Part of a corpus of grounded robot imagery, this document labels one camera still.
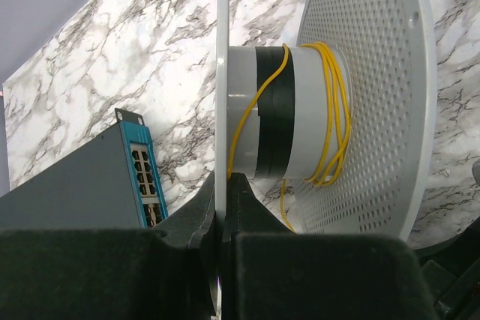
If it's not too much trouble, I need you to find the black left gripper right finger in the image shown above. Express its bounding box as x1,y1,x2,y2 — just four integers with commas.
220,173,437,319

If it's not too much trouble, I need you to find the white perforated cable spool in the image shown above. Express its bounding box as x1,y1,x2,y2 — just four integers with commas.
214,0,437,242

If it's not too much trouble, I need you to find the dark grey flat box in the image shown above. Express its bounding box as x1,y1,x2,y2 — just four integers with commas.
1,109,168,230

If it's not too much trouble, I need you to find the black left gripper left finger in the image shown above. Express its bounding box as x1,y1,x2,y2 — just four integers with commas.
1,177,218,319

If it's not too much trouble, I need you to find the thin yellow wire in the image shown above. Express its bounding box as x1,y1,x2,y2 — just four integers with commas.
227,42,353,234

